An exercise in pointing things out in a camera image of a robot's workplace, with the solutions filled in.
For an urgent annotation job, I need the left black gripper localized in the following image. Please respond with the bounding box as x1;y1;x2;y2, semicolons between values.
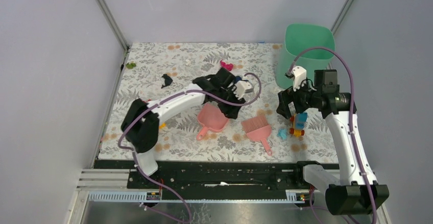
216;87;246;120

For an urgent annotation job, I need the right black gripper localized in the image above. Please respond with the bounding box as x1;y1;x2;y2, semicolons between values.
276;78;321;120

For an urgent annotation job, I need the pink plastic dustpan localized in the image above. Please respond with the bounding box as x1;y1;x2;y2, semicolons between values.
196;103;229;141

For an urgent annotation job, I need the pink plastic hand brush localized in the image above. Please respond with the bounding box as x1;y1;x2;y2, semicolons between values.
241;115;273;156

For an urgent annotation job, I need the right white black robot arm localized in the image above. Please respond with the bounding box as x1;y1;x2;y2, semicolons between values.
277;66;389;215

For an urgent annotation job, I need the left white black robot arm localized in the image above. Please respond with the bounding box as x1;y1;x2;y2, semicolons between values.
119;68;254;189

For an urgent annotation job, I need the colourful toy block car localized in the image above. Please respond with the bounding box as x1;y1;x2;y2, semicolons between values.
289;112;308;137

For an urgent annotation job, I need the magenta paper scrap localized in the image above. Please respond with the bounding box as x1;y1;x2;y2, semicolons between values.
220;60;234;71

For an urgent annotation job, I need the light blue paper scrap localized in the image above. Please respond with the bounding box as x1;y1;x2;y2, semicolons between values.
277;129;287;140

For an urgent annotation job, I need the black paper scrap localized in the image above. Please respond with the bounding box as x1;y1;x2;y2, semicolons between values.
161;73;173;89

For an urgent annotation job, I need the floral patterned table mat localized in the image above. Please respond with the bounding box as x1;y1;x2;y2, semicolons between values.
98;43;338;163

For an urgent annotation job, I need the green plastic trash bin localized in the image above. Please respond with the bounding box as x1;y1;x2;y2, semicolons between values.
275;23;335;89

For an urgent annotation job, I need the green paper scrap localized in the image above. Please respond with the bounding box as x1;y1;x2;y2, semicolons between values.
126;62;136;69

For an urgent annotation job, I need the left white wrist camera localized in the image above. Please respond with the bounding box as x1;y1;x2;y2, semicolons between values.
234;80;254;99

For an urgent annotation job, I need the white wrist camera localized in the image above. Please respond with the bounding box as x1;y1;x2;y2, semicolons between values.
234;80;254;99
285;66;307;91

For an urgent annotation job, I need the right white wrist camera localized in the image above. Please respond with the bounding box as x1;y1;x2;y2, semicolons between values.
285;66;307;91

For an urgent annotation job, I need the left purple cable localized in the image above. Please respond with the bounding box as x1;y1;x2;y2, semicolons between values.
117;72;262;224

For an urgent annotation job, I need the purple cable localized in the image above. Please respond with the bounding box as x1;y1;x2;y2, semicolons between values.
289;46;378;224
117;72;262;224

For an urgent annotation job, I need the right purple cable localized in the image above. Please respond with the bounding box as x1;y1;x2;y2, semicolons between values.
289;46;378;224

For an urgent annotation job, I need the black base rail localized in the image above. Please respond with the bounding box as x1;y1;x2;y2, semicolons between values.
94;160;310;201

